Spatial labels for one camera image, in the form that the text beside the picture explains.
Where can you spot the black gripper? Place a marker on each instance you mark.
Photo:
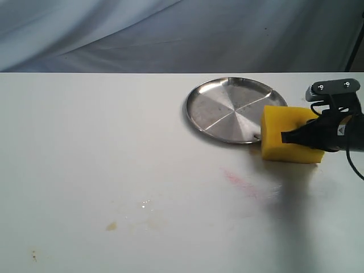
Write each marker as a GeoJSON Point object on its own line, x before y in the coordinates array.
{"type": "Point", "coordinates": [329, 133]}

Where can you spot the round steel plate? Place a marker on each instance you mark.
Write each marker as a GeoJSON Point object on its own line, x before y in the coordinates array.
{"type": "Point", "coordinates": [229, 109]}

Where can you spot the black stand pole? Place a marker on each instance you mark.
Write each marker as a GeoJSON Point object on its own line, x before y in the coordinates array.
{"type": "Point", "coordinates": [354, 51]}

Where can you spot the grey backdrop cloth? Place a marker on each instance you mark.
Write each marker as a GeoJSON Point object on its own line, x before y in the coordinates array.
{"type": "Point", "coordinates": [178, 36]}

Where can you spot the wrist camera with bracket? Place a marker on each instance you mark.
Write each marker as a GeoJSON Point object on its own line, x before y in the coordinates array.
{"type": "Point", "coordinates": [339, 95]}

